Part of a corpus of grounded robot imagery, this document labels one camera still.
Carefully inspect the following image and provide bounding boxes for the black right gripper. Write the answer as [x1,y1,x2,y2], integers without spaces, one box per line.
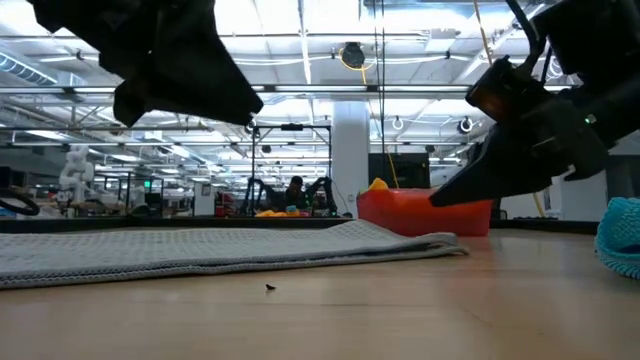
[428,89,611,209]

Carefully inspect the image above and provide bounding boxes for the white building pillar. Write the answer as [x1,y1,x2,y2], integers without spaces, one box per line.
[332,99,370,211]

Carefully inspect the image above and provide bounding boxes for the person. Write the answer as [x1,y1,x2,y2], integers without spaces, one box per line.
[284,175,310,211]

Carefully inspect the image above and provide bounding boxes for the background orange cloth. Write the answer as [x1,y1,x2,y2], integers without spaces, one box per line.
[254,207,301,219]

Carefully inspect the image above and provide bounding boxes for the red plastic tray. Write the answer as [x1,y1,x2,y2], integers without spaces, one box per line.
[356,187,494,238]

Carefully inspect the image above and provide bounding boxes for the black background frame stand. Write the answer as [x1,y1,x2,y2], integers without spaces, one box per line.
[251,122,333,189]

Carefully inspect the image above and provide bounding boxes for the black metal table frame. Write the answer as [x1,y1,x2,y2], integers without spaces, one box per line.
[0,214,601,236]

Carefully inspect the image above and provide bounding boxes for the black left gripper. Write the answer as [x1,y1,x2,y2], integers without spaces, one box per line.
[27,0,265,129]

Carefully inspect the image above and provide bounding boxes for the black perforated computer case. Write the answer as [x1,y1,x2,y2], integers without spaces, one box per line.
[368,152,431,190]

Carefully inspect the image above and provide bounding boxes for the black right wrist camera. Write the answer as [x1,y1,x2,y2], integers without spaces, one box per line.
[464,55,540,122]

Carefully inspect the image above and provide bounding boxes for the grey microfiber towel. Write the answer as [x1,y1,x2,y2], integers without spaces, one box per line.
[0,218,470,291]

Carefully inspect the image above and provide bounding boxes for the black ceiling cord reel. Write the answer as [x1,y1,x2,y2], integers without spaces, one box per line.
[339,41,367,70]

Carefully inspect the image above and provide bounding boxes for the black curved tube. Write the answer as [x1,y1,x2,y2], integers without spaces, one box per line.
[0,187,41,217]

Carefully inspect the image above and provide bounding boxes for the yellow hanging cable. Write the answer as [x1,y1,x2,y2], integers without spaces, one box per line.
[471,0,547,219]

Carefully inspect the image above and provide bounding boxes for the long white light bar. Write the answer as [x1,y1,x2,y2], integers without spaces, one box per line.
[0,84,576,96]

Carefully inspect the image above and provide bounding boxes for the blue microfiber towel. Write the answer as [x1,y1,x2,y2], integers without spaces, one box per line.
[593,196,640,280]

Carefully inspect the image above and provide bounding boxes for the white background robot figure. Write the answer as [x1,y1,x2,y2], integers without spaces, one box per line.
[58,144,96,201]

